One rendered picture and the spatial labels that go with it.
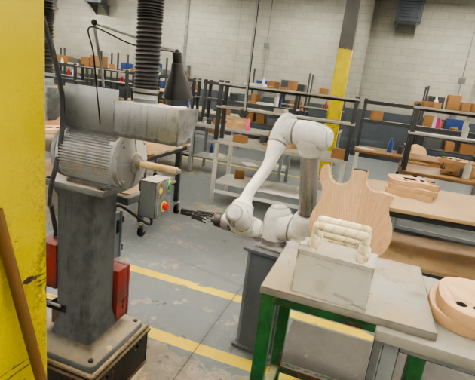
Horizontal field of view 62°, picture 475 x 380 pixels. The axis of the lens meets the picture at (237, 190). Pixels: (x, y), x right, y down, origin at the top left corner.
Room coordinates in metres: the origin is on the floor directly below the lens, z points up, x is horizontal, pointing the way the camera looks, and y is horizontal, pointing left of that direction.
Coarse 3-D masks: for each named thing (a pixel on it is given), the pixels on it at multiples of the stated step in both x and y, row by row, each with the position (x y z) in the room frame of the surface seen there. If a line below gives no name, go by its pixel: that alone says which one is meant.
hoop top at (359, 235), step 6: (318, 222) 1.33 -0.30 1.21; (324, 222) 1.34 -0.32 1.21; (318, 228) 1.33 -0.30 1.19; (324, 228) 1.32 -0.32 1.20; (330, 228) 1.31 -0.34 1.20; (336, 228) 1.31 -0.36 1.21; (342, 228) 1.30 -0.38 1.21; (348, 228) 1.30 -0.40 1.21; (336, 234) 1.31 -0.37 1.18; (342, 234) 1.30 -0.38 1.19; (348, 234) 1.29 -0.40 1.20; (354, 234) 1.28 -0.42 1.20; (360, 234) 1.28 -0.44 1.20; (366, 234) 1.27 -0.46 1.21; (360, 240) 1.28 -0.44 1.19
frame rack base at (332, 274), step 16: (304, 256) 1.33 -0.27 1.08; (320, 256) 1.31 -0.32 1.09; (336, 256) 1.31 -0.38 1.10; (352, 256) 1.32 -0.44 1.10; (304, 272) 1.32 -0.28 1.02; (320, 272) 1.30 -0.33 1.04; (336, 272) 1.28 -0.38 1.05; (352, 272) 1.26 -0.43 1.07; (368, 272) 1.25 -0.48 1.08; (304, 288) 1.32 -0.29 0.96; (320, 288) 1.30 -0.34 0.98; (336, 288) 1.28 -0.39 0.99; (352, 288) 1.26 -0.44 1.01; (368, 288) 1.24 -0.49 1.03; (336, 304) 1.28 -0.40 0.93; (352, 304) 1.26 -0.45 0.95
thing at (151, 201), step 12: (144, 180) 1.96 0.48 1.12; (156, 180) 1.98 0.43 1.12; (144, 192) 1.96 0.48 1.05; (156, 192) 1.94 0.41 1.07; (168, 192) 2.06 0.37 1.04; (120, 204) 1.98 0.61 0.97; (144, 204) 1.96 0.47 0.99; (156, 204) 1.95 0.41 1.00; (144, 216) 1.96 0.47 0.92; (156, 216) 1.95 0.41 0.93
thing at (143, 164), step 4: (140, 164) 1.73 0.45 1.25; (144, 164) 1.73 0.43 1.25; (148, 164) 1.72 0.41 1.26; (152, 164) 1.72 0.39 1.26; (156, 164) 1.72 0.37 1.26; (160, 164) 1.72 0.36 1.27; (148, 168) 1.73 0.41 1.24; (152, 168) 1.72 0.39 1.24; (156, 168) 1.71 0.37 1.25; (160, 168) 1.70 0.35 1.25; (164, 168) 1.70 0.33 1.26; (168, 168) 1.69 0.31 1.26; (172, 168) 1.69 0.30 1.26; (176, 168) 1.69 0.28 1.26; (164, 172) 1.71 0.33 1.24; (168, 172) 1.69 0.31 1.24; (172, 172) 1.69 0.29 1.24
